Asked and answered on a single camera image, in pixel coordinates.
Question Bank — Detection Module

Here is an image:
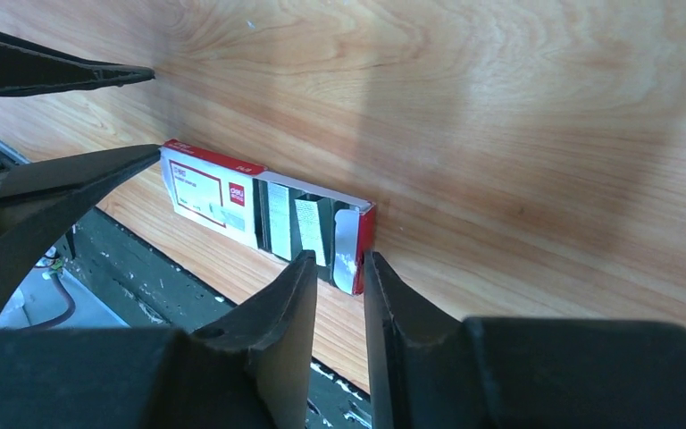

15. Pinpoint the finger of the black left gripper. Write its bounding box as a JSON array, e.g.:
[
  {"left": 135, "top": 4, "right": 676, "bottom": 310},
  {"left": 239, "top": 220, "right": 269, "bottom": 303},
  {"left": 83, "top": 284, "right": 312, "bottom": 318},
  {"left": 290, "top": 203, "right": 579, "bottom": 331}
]
[
  {"left": 0, "top": 32, "right": 155, "bottom": 97},
  {"left": 0, "top": 144, "right": 160, "bottom": 313}
]

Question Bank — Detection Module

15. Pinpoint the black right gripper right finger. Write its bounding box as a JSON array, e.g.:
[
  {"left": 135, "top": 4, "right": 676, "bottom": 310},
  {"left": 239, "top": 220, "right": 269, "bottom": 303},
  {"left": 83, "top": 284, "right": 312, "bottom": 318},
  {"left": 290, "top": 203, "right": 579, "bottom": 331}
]
[{"left": 364, "top": 252, "right": 686, "bottom": 428}]

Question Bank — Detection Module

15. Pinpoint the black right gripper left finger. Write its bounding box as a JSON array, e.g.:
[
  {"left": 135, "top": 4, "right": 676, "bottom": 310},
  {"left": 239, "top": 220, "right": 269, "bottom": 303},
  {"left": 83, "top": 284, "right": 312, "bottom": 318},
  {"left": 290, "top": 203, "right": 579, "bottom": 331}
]
[{"left": 0, "top": 251, "right": 317, "bottom": 428}]

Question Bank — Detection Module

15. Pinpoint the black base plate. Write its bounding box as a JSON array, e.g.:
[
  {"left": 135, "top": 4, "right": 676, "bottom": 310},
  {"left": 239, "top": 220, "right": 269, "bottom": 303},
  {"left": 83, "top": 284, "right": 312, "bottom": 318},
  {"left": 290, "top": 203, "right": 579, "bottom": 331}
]
[{"left": 0, "top": 118, "right": 373, "bottom": 429}]

